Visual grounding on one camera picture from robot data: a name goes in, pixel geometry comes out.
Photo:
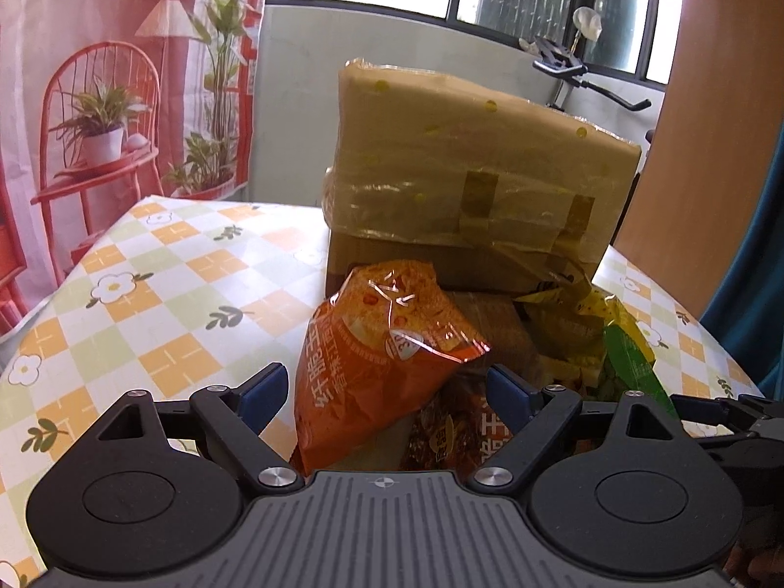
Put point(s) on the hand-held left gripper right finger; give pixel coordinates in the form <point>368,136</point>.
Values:
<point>507,393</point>

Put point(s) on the taped cardboard box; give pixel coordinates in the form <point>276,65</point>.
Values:
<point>465,165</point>

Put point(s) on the yellow snack packet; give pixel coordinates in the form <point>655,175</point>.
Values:
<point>563,331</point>

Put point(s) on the green snack packet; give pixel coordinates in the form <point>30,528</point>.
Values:
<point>631,361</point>

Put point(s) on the wooden board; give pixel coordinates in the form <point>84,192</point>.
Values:
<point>704,165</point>

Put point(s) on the brown snack packet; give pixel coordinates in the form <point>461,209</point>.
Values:
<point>496,324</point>

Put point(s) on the dark red snack packet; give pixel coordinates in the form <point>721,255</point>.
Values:
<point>447,435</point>

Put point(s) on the black exercise bike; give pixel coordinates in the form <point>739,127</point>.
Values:
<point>569,70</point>

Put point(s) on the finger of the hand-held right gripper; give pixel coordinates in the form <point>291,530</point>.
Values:
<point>698,409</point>

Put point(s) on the checked floral tablecloth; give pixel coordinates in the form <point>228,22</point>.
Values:
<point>184,294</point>

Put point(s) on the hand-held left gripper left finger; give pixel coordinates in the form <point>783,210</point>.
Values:
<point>264,391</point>

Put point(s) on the teal curtain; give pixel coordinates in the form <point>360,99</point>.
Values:
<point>756,300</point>

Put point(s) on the orange snack packet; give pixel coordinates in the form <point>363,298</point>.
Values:
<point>367,373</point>

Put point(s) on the printed backdrop cloth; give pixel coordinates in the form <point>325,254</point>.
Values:
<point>92,104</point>

